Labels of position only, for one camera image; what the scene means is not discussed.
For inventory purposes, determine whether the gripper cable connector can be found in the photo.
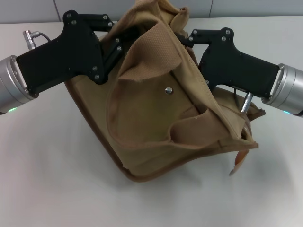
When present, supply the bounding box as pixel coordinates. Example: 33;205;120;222
22;30;52;50
233;86;254;114

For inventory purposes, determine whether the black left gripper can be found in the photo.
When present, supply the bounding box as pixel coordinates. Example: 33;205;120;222
16;9;125;94

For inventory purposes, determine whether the left gripper cable connector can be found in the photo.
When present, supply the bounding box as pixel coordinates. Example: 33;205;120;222
22;30;52;50

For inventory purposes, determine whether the khaki canvas food bag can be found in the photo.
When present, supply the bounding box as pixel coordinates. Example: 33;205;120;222
65;0;267;184

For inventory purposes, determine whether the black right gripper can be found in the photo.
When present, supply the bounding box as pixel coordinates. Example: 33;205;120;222
178;27;280;100

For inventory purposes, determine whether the right gripper cable connector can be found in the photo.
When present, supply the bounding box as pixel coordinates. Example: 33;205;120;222
233;86;254;114

